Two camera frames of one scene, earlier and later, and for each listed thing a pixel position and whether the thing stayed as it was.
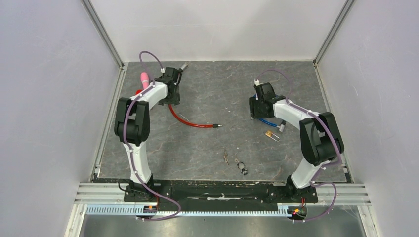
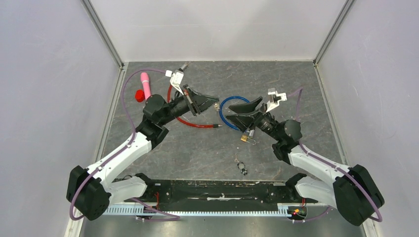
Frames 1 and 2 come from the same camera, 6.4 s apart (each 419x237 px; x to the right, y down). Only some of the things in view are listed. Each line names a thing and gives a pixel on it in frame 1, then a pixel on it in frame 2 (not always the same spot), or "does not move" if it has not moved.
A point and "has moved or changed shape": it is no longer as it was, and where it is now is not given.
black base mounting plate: [218, 193] does not move
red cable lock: [183, 67] does not move
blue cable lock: [282, 124] has moved or changed shape
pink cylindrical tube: [145, 79] does not move
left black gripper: [175, 100] -> [189, 98]
